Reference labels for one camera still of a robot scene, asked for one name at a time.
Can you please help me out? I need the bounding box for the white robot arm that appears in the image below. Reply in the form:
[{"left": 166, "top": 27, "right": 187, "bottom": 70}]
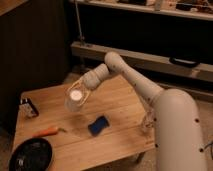
[{"left": 67, "top": 52, "right": 208, "bottom": 171}]

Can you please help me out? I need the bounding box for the orange carrot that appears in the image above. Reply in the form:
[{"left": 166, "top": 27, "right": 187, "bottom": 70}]
[{"left": 33, "top": 127, "right": 65, "bottom": 137}]

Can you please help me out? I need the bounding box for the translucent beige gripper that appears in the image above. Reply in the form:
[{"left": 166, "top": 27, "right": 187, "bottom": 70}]
[{"left": 68, "top": 79, "right": 90, "bottom": 106}]

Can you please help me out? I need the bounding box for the blue eraser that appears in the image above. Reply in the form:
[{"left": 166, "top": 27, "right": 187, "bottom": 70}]
[{"left": 88, "top": 116, "right": 110, "bottom": 136}]

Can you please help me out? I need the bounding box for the wooden table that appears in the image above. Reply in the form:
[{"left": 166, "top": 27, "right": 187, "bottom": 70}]
[{"left": 13, "top": 76, "right": 154, "bottom": 171}]

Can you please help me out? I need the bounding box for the cluttered shelf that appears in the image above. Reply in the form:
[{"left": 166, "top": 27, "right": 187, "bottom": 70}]
[{"left": 69, "top": 0, "right": 213, "bottom": 21}]

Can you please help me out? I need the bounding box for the metal pole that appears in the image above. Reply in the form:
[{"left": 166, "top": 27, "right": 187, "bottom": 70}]
[{"left": 74, "top": 0, "right": 85, "bottom": 46}]

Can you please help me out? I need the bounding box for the small black and white box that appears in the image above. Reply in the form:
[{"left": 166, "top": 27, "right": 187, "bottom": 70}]
[{"left": 20, "top": 98, "right": 39, "bottom": 118}]

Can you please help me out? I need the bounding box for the black round pan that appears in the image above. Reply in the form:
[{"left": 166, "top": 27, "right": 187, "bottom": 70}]
[{"left": 9, "top": 138, "right": 53, "bottom": 171}]

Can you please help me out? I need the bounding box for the clear plastic bottle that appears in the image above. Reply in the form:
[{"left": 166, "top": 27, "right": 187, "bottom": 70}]
[{"left": 141, "top": 112, "right": 154, "bottom": 133}]

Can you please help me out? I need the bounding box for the black cable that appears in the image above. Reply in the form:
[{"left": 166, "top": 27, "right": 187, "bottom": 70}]
[{"left": 201, "top": 141, "right": 213, "bottom": 161}]

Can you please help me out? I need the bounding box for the white ceramic cup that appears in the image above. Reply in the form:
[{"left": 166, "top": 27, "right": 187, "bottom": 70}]
[{"left": 65, "top": 88, "right": 83, "bottom": 112}]

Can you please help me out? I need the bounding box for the long case with black handle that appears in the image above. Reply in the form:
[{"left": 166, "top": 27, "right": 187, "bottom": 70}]
[{"left": 71, "top": 41, "right": 213, "bottom": 82}]

